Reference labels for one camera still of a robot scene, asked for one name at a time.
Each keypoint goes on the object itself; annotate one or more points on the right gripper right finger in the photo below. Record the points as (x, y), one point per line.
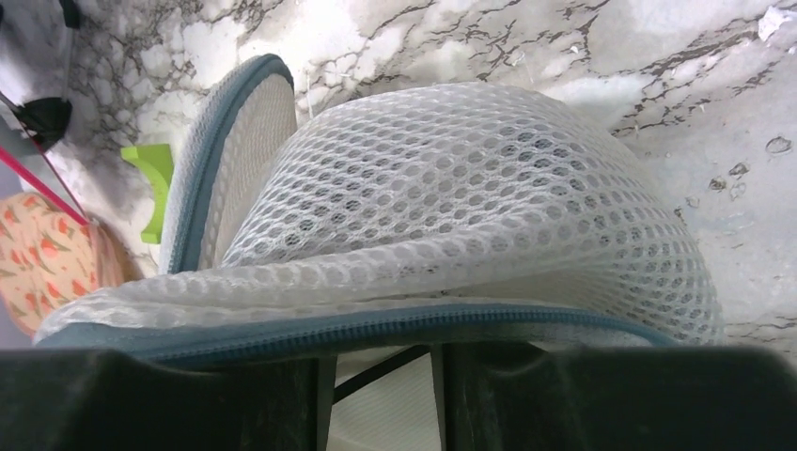
(514, 396)

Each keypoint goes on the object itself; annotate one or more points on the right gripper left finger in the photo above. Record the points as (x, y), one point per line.
(107, 400)

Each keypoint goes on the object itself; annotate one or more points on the white mesh laundry bag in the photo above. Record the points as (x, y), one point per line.
(447, 211)

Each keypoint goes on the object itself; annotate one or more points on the floral ironing pad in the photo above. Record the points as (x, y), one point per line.
(49, 260)

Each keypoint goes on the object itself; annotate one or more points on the pink framed whiteboard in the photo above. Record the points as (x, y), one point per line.
(41, 124)

